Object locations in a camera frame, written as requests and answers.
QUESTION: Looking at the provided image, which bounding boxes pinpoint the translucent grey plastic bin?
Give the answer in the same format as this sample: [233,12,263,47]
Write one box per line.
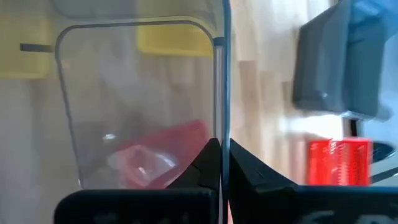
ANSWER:
[292,0,394,121]

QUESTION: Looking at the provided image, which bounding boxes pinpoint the red slotted plastic basket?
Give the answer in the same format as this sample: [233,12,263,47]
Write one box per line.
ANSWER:
[116,119,210,190]
[306,136,373,187]

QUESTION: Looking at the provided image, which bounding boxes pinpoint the yellow slotted plastic basket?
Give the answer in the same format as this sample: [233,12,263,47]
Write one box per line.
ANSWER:
[0,17,52,80]

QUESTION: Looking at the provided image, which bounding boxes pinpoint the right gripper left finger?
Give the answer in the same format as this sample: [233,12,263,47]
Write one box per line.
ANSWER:
[167,138,222,224]

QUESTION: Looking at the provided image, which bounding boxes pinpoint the clear plastic container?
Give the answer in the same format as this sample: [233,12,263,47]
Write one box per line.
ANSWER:
[51,0,233,224]

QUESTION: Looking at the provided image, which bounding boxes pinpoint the black round stand base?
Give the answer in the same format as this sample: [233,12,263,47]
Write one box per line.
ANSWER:
[371,141,397,163]

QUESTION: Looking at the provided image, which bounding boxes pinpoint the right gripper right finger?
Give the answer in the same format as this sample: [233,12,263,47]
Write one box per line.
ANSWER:
[230,138,299,224]

